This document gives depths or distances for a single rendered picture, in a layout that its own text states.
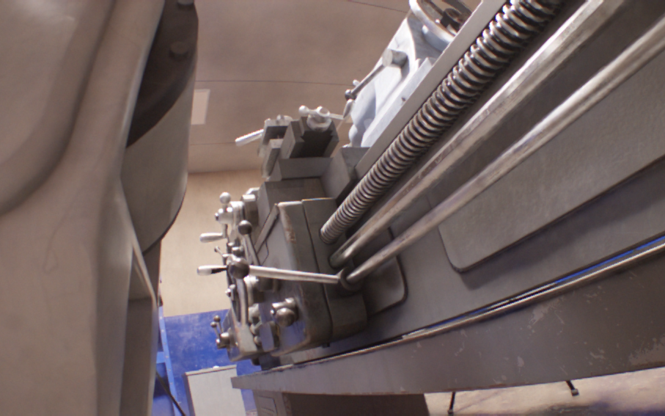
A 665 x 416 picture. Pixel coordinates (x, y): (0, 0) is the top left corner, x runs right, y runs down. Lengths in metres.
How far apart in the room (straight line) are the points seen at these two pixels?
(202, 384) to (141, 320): 3.34
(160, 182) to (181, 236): 5.10
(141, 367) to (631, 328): 0.28
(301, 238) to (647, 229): 0.61
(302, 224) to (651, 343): 0.67
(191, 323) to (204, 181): 2.06
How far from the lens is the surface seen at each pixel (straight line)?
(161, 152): 0.17
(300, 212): 0.80
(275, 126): 1.11
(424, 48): 0.91
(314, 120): 0.93
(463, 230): 0.57
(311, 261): 0.77
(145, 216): 0.20
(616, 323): 0.26
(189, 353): 4.93
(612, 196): 0.44
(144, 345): 0.22
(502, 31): 0.42
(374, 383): 0.52
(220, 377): 3.58
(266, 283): 0.84
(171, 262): 5.17
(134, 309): 0.22
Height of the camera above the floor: 0.47
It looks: 21 degrees up
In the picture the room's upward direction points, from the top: 15 degrees counter-clockwise
